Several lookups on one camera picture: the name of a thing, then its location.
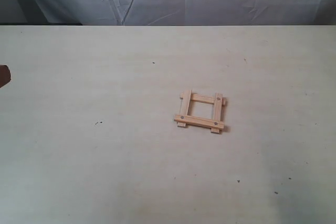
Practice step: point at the plain horizontal wood stick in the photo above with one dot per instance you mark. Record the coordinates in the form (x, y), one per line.
(203, 99)

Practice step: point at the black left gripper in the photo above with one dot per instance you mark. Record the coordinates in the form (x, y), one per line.
(5, 75)

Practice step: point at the wood stick with two dots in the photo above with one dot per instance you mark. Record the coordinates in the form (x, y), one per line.
(217, 108)

